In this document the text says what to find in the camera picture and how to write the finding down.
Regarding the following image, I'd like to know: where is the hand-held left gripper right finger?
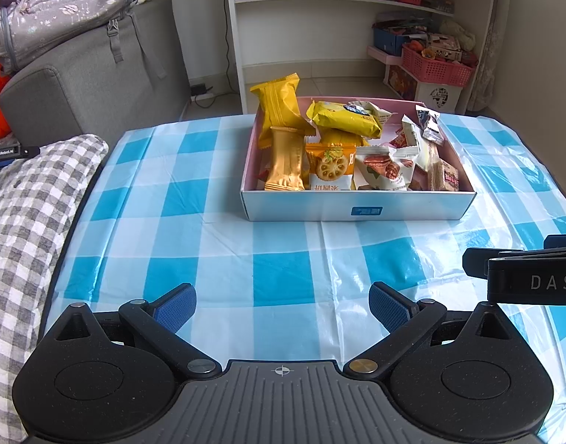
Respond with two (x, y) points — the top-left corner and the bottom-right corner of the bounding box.
(342, 281), (519, 377)

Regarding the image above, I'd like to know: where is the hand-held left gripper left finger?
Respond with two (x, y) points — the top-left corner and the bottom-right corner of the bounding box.
(37, 282), (221, 379)

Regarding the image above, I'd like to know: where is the pink wafer packet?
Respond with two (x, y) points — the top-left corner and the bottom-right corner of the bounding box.
(428, 145), (460, 192)

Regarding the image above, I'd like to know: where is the pink-lined silver box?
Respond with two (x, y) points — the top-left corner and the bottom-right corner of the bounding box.
(240, 96), (478, 222)

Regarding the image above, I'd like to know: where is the white pecan packet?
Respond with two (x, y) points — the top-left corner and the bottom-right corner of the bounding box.
(354, 145), (420, 191)

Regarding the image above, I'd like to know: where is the small silver packet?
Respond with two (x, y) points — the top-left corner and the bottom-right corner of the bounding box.
(415, 104), (445, 143)

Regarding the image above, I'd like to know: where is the orange biscuit packet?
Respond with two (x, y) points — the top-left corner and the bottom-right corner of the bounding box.
(305, 142), (358, 191)

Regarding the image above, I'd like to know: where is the large yellow packet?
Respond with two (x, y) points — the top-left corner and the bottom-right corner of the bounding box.
(317, 127), (371, 149)
(249, 74), (314, 149)

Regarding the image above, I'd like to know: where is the gold bar packet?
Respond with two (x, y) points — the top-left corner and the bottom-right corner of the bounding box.
(264, 126), (308, 192)

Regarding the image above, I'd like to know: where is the small yellow blue-label packet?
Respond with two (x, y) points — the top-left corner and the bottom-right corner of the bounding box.
(306, 100), (385, 138)

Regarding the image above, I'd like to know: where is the blue checkered tablecloth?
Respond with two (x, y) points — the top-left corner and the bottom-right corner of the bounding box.
(42, 113), (566, 435)

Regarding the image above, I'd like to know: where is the grey checkered cushion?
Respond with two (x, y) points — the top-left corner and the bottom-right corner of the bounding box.
(0, 134), (110, 444)

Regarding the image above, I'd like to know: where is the white printed storage box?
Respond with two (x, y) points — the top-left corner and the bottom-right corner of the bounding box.
(415, 81), (464, 112)

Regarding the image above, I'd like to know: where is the orange printed box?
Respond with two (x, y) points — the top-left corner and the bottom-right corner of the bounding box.
(387, 65), (420, 100)

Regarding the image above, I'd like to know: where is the large red plastic basket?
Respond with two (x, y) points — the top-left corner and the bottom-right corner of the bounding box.
(401, 44), (475, 88)

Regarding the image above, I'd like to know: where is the patterned curtain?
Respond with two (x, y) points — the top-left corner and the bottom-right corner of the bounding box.
(468, 0), (515, 112)

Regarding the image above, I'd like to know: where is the pile of assorted packets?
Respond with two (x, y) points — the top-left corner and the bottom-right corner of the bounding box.
(405, 32), (464, 63)

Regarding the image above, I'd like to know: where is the pink plastic tray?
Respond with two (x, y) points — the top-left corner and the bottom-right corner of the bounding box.
(367, 45), (404, 66)

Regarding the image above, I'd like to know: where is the grey sofa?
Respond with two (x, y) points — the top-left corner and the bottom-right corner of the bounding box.
(0, 0), (191, 149)

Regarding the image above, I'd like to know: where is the black and blue device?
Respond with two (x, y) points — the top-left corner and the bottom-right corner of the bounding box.
(0, 144), (40, 171)

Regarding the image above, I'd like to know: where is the pale green plush toy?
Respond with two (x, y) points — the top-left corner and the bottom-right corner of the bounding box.
(440, 18), (477, 51)

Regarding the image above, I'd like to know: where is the blue box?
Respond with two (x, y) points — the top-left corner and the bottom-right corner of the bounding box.
(373, 27), (406, 56)

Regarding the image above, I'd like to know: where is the white bookshelf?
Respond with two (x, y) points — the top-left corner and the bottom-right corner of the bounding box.
(222, 0), (510, 114)

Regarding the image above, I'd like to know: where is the grey floral backpack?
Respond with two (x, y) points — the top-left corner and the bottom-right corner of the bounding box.
(0, 0), (168, 79)

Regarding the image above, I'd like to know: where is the black power cable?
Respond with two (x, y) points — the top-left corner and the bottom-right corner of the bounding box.
(224, 0), (235, 95)

